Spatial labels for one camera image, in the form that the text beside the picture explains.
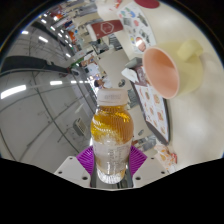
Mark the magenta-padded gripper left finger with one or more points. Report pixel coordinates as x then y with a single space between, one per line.
83 161

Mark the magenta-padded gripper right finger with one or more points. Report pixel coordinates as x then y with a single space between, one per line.
137 160

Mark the clear white-capped drink bottle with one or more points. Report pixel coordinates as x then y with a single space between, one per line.
111 133

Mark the ceiling air conditioner unit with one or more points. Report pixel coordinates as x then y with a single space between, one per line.
80 127

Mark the dark brown food tray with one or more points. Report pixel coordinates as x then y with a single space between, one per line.
166 126

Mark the crumpled white napkin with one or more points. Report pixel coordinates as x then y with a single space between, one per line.
130 75

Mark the ceiling strip lights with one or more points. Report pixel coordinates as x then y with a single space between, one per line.
13 91

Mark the pale yellow mug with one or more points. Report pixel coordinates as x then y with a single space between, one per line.
186 73

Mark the white flyer with stickers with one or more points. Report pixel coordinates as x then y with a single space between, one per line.
135 23

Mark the flat round red coaster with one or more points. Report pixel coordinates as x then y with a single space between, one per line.
146 3

